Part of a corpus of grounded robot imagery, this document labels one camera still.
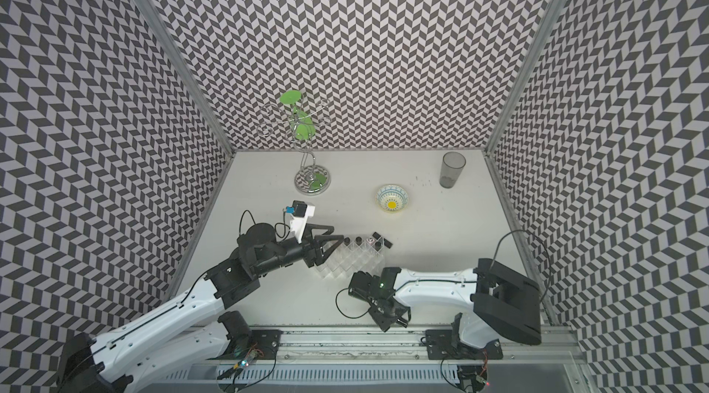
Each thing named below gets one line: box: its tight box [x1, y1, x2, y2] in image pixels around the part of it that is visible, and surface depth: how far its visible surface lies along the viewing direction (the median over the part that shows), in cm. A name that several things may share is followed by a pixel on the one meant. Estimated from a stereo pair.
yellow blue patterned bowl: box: [375, 183, 409, 214], surface depth 103 cm
